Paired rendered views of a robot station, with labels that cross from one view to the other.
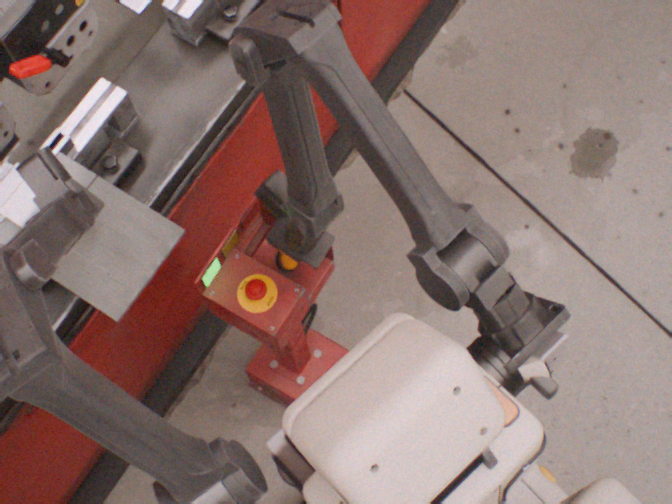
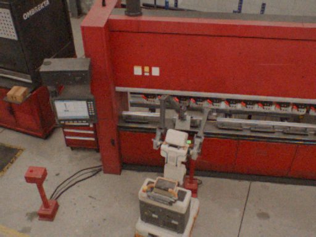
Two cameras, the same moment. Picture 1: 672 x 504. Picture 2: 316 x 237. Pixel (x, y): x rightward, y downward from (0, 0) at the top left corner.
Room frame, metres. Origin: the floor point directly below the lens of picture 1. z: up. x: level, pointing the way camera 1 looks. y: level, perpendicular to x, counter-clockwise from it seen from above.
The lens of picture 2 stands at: (-1.43, -2.27, 3.89)
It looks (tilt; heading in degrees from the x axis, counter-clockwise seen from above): 40 degrees down; 58
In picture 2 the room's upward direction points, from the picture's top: 1 degrees counter-clockwise
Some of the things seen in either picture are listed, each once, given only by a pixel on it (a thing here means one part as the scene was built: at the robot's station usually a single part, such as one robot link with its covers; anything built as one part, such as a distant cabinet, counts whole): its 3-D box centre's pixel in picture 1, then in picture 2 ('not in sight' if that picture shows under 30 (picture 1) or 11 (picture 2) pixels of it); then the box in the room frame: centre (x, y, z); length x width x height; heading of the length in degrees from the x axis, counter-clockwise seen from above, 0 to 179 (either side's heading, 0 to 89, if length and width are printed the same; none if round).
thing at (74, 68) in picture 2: not in sight; (71, 96); (-0.54, 0.96, 1.53); 0.51 x 0.25 x 0.85; 149
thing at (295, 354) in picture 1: (286, 329); (192, 169); (0.60, 0.13, 0.39); 0.05 x 0.05 x 0.54; 52
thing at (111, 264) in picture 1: (87, 234); (182, 122); (0.62, 0.39, 1.00); 0.26 x 0.18 x 0.01; 51
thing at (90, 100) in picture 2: not in sight; (76, 108); (-0.54, 0.86, 1.42); 0.45 x 0.12 x 0.36; 149
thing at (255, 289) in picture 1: (256, 291); not in sight; (0.56, 0.15, 0.79); 0.04 x 0.04 x 0.04
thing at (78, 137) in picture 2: not in sight; (83, 118); (-0.23, 1.73, 0.50); 0.50 x 0.50 x 1.00; 51
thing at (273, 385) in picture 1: (308, 371); (190, 187); (0.58, 0.10, 0.06); 0.25 x 0.20 x 0.12; 52
